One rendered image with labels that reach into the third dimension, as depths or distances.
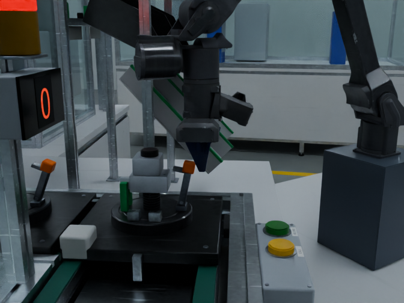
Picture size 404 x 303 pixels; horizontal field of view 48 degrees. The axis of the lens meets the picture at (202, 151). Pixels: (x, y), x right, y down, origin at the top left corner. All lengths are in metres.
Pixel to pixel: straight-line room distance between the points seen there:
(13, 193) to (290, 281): 0.38
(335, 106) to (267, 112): 0.68
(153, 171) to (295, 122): 4.07
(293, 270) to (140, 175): 0.28
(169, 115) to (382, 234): 0.48
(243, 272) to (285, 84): 4.11
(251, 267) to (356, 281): 0.26
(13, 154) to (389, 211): 0.63
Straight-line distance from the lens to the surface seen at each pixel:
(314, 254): 0.95
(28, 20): 0.57
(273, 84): 4.72
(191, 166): 0.75
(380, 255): 0.91
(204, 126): 0.65
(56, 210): 0.88
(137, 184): 0.76
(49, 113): 0.60
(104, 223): 0.80
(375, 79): 0.86
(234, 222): 0.81
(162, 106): 0.97
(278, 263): 0.69
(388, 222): 0.90
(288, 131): 4.80
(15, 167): 0.62
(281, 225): 0.78
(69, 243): 0.72
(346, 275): 0.89
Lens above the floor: 1.29
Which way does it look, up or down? 15 degrees down
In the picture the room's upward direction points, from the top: straight up
